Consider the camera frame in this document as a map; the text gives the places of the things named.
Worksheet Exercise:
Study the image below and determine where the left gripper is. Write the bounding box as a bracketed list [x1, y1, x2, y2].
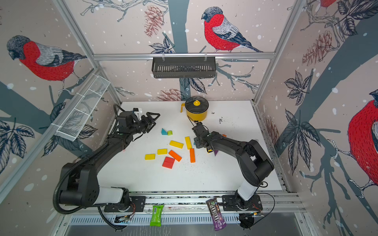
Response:
[128, 112, 160, 136]

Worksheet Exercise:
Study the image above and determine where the long yellow rectangle block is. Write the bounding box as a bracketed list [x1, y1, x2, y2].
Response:
[169, 140, 184, 149]

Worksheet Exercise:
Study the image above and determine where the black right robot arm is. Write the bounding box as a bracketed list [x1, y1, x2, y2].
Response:
[192, 122, 274, 210]

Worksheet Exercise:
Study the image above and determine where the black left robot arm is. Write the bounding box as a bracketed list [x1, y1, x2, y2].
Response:
[53, 108, 160, 214]

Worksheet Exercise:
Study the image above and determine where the orange upright block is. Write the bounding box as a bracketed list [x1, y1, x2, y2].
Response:
[190, 148, 195, 163]

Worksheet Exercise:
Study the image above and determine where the yellow pot with lid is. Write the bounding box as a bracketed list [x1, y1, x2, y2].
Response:
[180, 96, 209, 122]

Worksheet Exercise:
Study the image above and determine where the orange slanted block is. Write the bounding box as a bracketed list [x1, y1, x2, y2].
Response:
[168, 150, 182, 162]

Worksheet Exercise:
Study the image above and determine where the small yellow block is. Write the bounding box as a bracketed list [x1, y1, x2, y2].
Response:
[157, 148, 168, 155]

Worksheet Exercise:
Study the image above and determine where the leftmost yellow block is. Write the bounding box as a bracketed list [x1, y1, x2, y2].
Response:
[145, 154, 156, 160]

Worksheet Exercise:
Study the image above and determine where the red square block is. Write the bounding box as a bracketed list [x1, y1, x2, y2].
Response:
[162, 156, 175, 169]

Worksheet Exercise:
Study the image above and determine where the purple m&m candy packet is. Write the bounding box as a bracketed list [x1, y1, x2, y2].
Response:
[206, 198, 226, 231]

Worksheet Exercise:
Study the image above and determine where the green snack packet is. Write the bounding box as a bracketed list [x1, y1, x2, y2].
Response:
[150, 205, 164, 227]

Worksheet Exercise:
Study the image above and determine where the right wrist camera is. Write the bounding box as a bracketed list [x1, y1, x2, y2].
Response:
[192, 123, 205, 134]

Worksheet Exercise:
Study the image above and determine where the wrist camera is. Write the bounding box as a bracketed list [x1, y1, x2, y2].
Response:
[192, 123, 205, 134]
[132, 108, 143, 117]

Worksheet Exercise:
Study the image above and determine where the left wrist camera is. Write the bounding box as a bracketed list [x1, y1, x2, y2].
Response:
[132, 108, 143, 117]

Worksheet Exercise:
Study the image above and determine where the black wire shelf basket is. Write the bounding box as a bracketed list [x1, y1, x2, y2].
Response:
[152, 57, 216, 79]

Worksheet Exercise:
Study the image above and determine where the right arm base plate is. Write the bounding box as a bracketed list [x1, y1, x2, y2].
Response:
[220, 195, 263, 211]

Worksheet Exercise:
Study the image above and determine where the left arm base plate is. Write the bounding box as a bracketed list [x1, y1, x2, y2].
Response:
[104, 196, 146, 213]

